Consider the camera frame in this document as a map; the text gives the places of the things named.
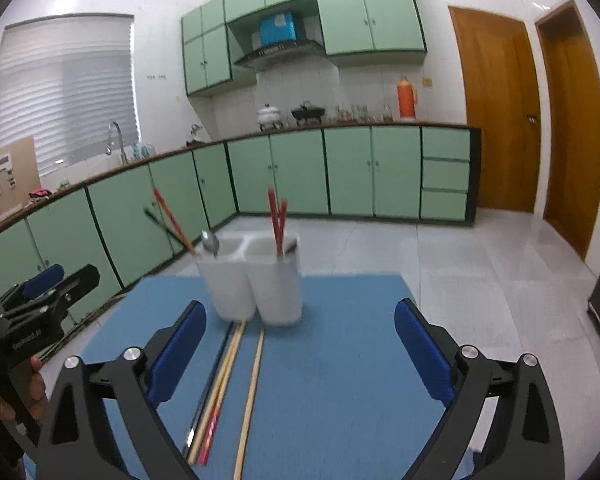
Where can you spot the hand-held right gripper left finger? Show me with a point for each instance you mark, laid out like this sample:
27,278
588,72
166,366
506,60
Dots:
175,355

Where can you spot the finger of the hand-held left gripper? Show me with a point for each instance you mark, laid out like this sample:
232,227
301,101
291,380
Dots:
82,285
42,281

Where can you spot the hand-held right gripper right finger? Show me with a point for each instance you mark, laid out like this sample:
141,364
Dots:
425,355

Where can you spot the black chopstick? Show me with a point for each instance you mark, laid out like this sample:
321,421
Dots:
167,230
208,390

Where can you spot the metal spoon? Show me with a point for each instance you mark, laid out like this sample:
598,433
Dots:
210,244

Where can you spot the white double utensil holder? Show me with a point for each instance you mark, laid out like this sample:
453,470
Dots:
275,290

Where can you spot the person's left hand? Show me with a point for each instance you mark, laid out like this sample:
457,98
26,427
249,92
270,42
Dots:
39,385

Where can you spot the blue table mat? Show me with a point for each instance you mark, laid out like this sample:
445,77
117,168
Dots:
340,350

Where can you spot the pink cloth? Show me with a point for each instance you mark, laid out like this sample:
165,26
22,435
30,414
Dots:
40,193

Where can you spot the cardboard box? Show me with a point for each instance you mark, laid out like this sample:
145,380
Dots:
27,160

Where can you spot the chrome kitchen faucet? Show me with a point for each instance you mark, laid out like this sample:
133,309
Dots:
121,147

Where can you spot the translucent bottle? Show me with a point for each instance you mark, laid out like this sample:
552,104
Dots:
137,150
149,149

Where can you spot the white window blind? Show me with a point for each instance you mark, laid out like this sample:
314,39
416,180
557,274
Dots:
55,100

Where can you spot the metal kettle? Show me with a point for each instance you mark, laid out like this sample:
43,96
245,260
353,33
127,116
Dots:
195,132

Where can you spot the green base cabinets with counter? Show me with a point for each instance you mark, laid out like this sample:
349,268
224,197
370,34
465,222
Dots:
350,170

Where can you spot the glass jar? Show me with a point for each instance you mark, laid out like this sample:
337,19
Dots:
387,112

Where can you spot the white cooking pot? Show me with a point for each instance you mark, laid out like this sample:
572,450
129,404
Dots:
269,116

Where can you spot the orange thermos flask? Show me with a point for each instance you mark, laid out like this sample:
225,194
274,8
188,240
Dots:
407,100

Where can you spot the black wok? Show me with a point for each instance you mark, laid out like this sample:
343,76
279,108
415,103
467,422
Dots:
307,112

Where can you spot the plain wooden door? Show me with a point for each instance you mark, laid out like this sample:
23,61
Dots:
572,125

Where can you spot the range hood with blue film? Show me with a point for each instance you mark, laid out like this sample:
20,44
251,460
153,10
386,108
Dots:
280,52

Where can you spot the green wall cabinets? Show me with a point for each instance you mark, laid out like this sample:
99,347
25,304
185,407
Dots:
395,20

